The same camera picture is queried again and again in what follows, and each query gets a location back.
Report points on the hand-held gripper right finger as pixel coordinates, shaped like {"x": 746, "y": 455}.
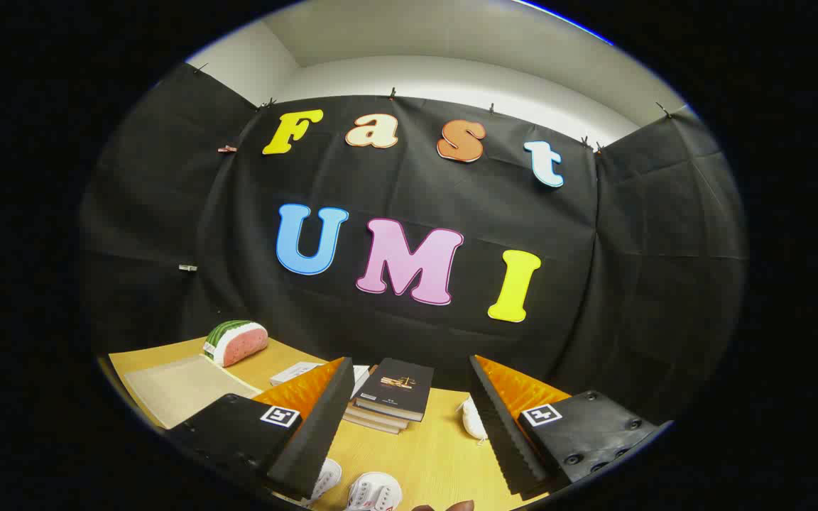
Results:
{"x": 505, "y": 433}

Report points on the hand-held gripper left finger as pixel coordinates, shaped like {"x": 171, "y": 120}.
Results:
{"x": 317, "y": 440}

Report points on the white canvas shoe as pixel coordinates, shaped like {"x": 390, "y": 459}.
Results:
{"x": 327, "y": 477}
{"x": 375, "y": 491}

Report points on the beige fabric storage box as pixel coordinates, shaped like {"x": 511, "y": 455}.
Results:
{"x": 178, "y": 387}

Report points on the white plush pouch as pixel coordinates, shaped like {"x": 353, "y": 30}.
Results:
{"x": 473, "y": 420}

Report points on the thick book with cream pages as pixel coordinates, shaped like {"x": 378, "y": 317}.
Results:
{"x": 373, "y": 426}
{"x": 380, "y": 419}

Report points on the white book with portrait cover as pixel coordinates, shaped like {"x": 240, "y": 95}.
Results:
{"x": 295, "y": 372}

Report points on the black hardcover book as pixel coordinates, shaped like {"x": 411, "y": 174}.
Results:
{"x": 398, "y": 387}

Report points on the watermelon slice plush toy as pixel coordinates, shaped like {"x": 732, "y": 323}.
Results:
{"x": 242, "y": 342}

